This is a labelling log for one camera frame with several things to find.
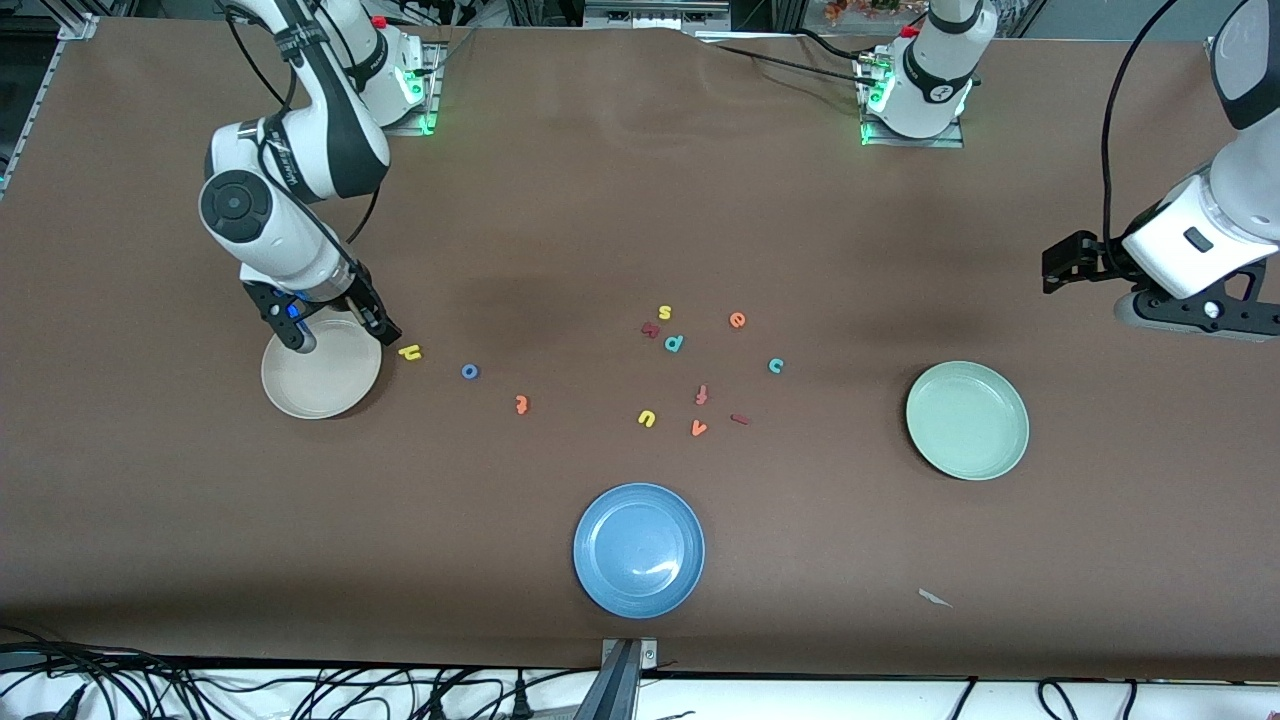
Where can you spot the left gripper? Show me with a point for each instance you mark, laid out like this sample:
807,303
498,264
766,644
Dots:
1092,257

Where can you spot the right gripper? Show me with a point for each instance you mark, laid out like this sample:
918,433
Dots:
362,296

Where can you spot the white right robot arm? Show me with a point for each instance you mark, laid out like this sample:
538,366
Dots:
270,230

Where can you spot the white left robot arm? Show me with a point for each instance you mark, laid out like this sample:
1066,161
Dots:
930,80

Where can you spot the beige brown plate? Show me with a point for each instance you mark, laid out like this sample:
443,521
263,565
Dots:
320,375

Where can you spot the green plate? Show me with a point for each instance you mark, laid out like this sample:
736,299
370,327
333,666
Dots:
967,420

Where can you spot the brown table cover sheet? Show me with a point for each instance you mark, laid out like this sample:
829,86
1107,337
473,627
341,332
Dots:
600,200

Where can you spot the orange flowers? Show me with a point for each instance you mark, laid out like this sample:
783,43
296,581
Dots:
860,8

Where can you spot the blue plate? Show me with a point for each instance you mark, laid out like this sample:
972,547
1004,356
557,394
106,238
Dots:
639,550

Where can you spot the white paper scrap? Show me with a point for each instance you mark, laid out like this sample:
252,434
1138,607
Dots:
935,598

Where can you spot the black power plug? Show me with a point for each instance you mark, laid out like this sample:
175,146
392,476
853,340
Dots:
520,700
435,705

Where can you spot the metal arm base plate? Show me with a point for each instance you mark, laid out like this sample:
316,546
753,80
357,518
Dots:
432,90
950,141

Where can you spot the silver metal bracket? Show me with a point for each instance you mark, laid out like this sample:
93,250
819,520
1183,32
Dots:
650,15

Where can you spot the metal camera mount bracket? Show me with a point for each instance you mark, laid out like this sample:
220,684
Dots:
625,680

